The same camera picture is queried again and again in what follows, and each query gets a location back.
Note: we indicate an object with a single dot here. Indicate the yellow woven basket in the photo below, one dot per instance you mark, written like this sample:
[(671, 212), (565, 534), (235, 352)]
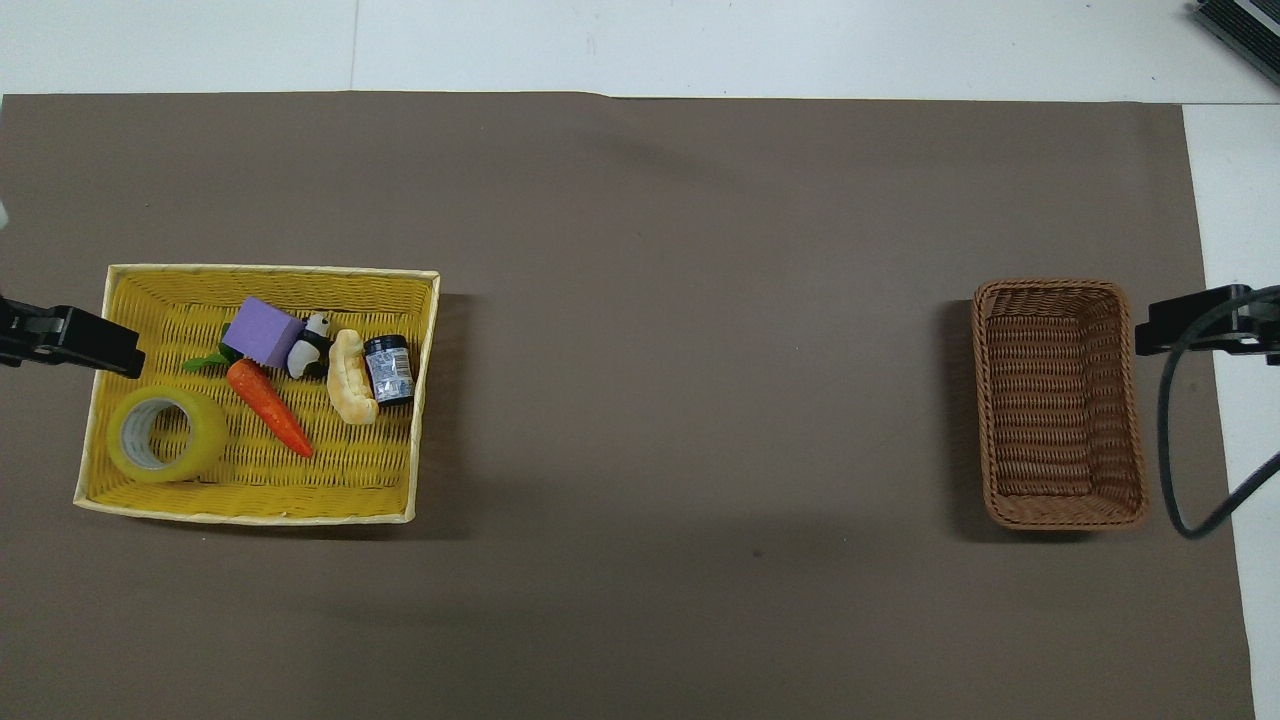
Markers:
[(340, 480)]

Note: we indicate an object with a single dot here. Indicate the brown woven basket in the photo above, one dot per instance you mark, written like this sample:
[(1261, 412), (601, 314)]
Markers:
[(1060, 400)]

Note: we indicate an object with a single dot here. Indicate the yellow tape roll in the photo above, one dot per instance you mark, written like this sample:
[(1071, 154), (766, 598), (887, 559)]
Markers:
[(205, 435)]

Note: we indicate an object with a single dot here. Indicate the small black jar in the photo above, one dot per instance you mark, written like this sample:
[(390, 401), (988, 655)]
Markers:
[(389, 372)]

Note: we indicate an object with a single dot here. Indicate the beige toy bread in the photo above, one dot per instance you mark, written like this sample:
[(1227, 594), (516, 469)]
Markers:
[(350, 385)]

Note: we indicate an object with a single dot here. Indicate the panda toy figure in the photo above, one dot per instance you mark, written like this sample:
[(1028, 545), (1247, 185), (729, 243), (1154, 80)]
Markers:
[(309, 350)]

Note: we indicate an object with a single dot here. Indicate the orange toy carrot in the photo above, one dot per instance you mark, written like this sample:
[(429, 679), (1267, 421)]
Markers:
[(268, 405)]

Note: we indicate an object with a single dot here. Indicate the purple block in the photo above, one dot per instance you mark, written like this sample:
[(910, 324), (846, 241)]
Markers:
[(262, 330)]

